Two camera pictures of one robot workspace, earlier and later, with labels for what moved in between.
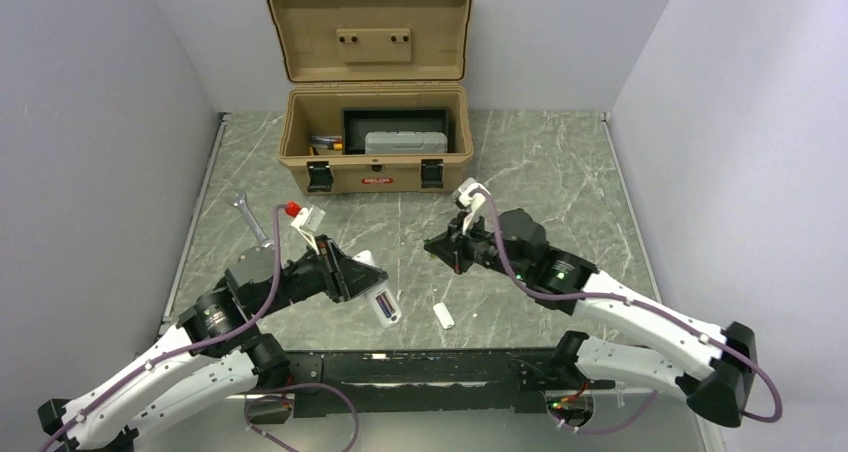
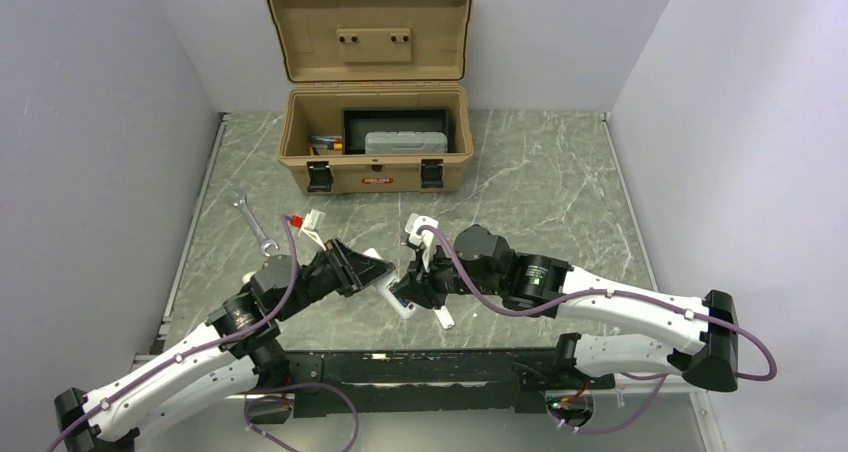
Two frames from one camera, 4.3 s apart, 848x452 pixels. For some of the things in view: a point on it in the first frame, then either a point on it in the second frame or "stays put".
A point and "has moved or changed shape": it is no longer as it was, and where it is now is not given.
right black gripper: [455, 254] → [424, 290]
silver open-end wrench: [239, 199] stays put
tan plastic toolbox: [371, 47] stays put
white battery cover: [444, 316] stays put
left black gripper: [358, 275] stays put
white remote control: [381, 296] has moved or changed shape
